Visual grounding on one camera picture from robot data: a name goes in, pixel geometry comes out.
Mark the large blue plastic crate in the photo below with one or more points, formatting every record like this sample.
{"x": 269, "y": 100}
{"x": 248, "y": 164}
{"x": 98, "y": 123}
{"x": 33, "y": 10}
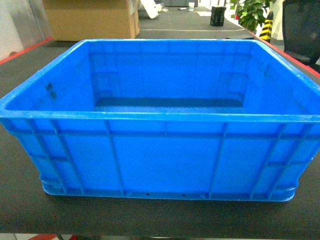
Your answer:
{"x": 182, "y": 119}

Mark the large cardboard box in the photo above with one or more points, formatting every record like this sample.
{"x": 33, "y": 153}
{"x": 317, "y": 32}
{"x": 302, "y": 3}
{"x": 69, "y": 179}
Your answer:
{"x": 77, "y": 20}

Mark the white foam piece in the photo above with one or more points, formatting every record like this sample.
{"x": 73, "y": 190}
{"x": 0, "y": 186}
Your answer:
{"x": 152, "y": 8}

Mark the white paper sheet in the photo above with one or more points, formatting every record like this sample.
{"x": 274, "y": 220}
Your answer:
{"x": 203, "y": 13}

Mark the white paper cup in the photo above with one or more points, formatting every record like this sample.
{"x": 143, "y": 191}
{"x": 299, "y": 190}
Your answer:
{"x": 191, "y": 6}

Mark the black crate on mat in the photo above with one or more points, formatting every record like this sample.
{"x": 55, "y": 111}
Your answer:
{"x": 217, "y": 16}

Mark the green potted plant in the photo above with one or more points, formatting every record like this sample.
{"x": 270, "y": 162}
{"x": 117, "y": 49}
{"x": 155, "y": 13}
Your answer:
{"x": 251, "y": 13}

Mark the black office chair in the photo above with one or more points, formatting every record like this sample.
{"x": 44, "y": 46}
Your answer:
{"x": 301, "y": 30}

